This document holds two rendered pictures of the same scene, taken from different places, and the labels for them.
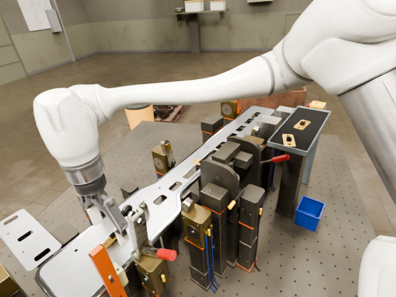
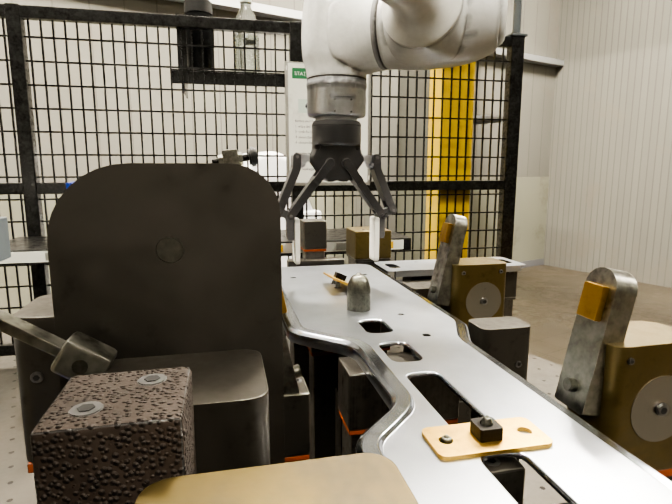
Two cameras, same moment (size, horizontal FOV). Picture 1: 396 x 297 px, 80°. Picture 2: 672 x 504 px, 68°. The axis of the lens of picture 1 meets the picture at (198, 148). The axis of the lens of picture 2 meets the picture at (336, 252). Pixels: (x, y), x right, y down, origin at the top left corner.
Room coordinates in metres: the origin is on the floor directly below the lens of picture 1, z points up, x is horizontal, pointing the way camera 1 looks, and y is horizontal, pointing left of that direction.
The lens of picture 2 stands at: (0.96, -0.33, 1.19)
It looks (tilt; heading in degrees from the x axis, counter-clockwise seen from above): 9 degrees down; 129
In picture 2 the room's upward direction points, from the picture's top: straight up
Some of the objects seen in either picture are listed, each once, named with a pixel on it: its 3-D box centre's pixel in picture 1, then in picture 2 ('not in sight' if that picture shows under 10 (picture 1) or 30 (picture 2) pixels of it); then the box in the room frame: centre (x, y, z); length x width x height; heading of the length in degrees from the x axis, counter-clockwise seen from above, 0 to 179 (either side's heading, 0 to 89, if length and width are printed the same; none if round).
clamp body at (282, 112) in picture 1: (284, 138); not in sight; (1.19, -0.52, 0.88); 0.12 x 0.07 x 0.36; 52
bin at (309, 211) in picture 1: (309, 213); not in sight; (0.73, -0.49, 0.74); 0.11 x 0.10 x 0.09; 142
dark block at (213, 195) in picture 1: (215, 235); not in sight; (0.53, -0.04, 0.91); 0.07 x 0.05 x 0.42; 52
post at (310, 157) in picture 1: (308, 147); not in sight; (1.02, -0.58, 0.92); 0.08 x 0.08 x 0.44; 52
